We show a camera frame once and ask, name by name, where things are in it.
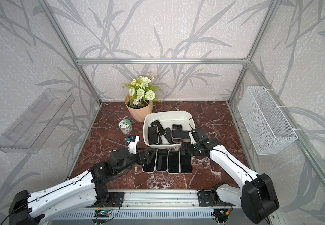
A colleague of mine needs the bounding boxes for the phone with pink case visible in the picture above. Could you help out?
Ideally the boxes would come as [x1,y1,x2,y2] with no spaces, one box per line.
[142,149,157,173]

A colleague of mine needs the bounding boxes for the phone with light blue case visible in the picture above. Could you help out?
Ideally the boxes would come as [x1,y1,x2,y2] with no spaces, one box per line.
[155,149,168,172]

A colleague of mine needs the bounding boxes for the phone with cream case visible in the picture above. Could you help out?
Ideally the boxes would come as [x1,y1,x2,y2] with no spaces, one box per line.
[168,150,180,174]

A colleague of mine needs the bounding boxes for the large phone grey case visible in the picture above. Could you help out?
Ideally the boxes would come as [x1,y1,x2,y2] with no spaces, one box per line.
[148,125,160,145]

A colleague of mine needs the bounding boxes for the small phone pink case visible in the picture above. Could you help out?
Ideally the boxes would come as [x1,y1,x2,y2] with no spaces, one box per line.
[172,124,182,130]

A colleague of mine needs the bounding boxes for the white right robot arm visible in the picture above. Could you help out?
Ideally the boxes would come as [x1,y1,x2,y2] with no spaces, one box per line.
[181,139,280,224]

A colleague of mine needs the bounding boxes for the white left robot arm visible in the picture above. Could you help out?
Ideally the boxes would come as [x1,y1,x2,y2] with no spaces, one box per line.
[4,148,156,225]

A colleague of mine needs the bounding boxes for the dark phone back of box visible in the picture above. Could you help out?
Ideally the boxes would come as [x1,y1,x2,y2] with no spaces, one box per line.
[150,120,166,136]

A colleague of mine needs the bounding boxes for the phone light blue bottom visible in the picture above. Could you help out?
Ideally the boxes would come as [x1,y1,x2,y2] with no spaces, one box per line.
[164,127,176,144]

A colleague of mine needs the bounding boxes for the white plastic storage box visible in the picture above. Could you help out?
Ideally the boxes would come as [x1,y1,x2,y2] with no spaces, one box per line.
[143,111,196,149]

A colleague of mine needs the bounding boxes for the round tin with cartoon lid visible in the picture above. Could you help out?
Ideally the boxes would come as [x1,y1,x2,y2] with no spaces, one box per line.
[118,119,133,136]

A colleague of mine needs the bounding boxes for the beige flower pot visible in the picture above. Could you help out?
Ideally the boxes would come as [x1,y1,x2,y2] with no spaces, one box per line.
[125,95,153,122]

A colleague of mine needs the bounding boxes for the white and green artificial flowers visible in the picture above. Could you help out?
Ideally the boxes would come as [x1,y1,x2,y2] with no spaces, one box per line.
[123,73,161,109]

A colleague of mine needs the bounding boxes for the right circuit board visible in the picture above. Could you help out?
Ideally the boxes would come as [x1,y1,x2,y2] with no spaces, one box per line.
[211,209,230,219]

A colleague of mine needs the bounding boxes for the circuit board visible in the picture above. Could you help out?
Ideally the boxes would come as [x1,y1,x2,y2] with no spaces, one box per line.
[211,209,230,219]
[93,209,112,219]

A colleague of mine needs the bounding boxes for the left circuit board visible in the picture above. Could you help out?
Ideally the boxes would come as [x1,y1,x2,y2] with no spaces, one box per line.
[93,209,112,219]

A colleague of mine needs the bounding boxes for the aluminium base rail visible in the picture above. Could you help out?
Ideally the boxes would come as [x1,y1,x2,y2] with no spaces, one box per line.
[53,189,250,223]

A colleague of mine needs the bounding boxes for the white wire mesh basket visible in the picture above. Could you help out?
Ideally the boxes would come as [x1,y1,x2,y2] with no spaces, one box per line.
[237,85,298,155]

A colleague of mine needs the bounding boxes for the clear acrylic wall shelf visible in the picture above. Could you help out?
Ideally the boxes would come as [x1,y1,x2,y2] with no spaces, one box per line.
[0,88,75,154]

